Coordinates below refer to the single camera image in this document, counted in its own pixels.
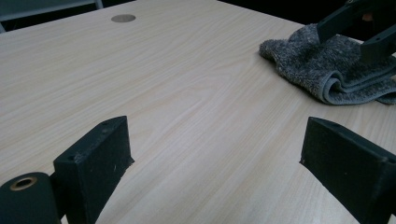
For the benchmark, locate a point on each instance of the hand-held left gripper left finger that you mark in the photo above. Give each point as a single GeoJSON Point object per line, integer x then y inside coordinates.
{"type": "Point", "coordinates": [93, 161]}

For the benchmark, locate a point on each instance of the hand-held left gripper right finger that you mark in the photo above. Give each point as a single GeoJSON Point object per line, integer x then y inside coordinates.
{"type": "Point", "coordinates": [348, 168]}

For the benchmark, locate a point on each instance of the grey fluffy towel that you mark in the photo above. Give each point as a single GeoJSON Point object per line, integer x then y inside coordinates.
{"type": "Point", "coordinates": [314, 65]}

